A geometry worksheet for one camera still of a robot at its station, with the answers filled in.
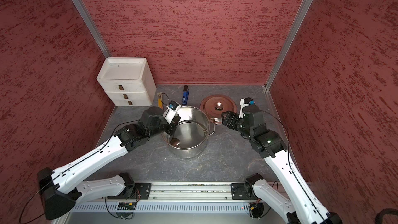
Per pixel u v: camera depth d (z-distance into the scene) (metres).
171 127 0.63
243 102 0.63
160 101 1.09
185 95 1.10
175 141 0.83
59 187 0.38
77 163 0.42
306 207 0.37
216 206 0.77
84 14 0.81
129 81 0.90
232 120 0.60
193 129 0.93
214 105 1.08
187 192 0.76
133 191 0.67
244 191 0.73
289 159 0.43
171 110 0.61
